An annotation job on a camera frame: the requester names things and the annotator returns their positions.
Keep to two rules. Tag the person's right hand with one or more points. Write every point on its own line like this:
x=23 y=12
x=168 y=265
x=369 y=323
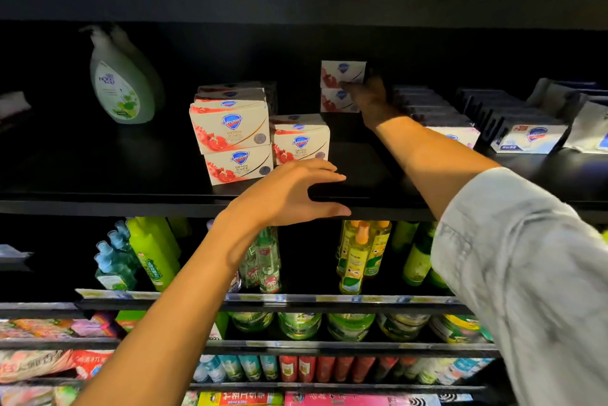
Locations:
x=375 y=105

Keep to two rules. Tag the person's left hand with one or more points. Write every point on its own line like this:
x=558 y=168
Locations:
x=285 y=200

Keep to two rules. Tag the white red printed soap box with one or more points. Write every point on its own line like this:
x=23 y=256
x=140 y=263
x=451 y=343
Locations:
x=237 y=165
x=228 y=86
x=228 y=126
x=301 y=145
x=233 y=96

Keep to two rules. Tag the black store shelf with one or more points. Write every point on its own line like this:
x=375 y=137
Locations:
x=114 y=183
x=38 y=308

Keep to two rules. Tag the pale green pump soap bottle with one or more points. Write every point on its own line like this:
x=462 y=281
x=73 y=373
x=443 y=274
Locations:
x=119 y=88

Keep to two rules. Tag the person's left forearm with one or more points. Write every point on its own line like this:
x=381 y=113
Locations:
x=161 y=325

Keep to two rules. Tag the row of white red soap boxes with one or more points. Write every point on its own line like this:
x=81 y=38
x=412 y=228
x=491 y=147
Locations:
x=337 y=73

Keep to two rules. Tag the clear green spray bottles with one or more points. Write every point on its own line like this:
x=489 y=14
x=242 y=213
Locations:
x=261 y=263

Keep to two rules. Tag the row of white pink soap boxes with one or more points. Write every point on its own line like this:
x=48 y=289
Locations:
x=461 y=135

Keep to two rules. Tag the green lidded wipe tub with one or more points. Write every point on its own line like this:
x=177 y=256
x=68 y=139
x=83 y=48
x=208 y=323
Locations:
x=350 y=326
x=299 y=325
x=252 y=321

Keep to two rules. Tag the row of white blue soap boxes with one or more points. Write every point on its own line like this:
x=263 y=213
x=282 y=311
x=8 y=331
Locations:
x=532 y=138

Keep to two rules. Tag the green white box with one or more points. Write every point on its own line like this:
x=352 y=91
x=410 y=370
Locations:
x=130 y=321

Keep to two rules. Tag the yellow red packets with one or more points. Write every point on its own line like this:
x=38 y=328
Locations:
x=239 y=399

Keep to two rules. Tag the long pink packet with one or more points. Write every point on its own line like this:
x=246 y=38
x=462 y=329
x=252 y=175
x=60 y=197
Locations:
x=361 y=400

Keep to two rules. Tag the row of white upright packs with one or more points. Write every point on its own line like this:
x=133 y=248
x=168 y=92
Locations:
x=589 y=126

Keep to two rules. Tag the red snack packet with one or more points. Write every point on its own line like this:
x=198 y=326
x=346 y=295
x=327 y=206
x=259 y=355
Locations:
x=91 y=363

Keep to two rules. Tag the pile of white wipe packets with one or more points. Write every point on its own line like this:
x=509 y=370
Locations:
x=13 y=105

